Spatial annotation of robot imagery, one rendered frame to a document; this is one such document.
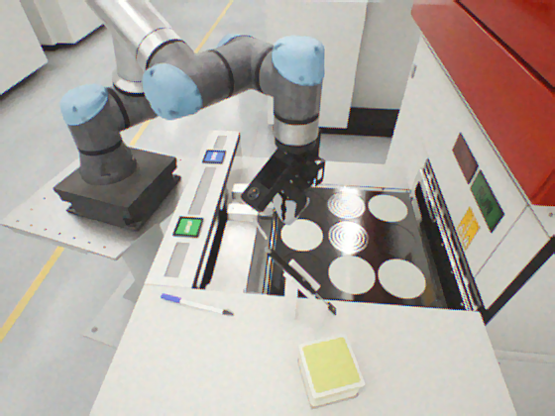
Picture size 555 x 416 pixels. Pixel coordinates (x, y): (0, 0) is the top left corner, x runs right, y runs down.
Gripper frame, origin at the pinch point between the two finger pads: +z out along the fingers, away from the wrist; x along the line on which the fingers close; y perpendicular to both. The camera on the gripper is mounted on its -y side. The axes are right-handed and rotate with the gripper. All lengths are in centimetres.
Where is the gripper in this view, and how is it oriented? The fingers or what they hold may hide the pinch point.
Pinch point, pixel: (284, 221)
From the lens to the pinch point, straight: 71.2
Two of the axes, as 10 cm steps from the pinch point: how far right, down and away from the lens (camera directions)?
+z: 0.0, 7.1, 7.1
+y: 6.8, -5.2, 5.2
